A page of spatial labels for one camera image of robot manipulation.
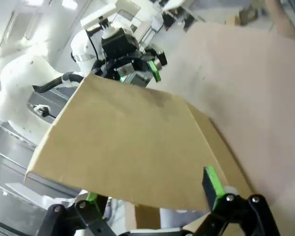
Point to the brown cardboard box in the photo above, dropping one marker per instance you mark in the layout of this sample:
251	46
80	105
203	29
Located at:
118	137

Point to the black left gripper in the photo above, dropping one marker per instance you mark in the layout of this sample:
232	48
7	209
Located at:
120	46

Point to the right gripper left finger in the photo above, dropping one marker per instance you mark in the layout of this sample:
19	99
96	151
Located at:
88	218

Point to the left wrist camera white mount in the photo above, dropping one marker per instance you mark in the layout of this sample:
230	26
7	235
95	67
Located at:
96	23

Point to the grey metal stand frame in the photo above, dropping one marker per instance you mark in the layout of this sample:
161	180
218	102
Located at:
54	98

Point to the small white table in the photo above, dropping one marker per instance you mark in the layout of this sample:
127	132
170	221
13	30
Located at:
137	12

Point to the person's right forearm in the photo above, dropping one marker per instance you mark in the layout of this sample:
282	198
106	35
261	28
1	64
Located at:
281	19

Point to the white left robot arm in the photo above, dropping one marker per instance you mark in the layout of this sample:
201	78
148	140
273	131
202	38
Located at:
27	81

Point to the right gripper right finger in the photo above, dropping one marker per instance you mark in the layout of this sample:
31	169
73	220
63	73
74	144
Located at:
211	186

